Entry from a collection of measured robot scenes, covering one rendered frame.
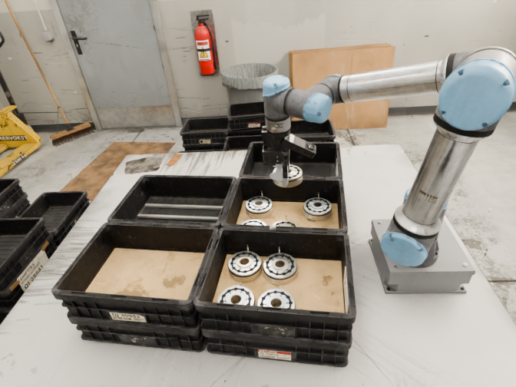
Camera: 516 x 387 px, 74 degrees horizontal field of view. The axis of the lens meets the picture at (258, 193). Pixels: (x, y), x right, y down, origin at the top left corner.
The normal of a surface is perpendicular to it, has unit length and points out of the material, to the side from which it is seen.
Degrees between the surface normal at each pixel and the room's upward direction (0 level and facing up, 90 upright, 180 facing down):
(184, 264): 0
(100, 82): 90
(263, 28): 90
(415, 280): 90
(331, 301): 0
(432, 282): 90
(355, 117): 72
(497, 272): 0
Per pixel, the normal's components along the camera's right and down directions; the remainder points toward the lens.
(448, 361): -0.07, -0.82
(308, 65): -0.06, 0.45
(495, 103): -0.58, 0.40
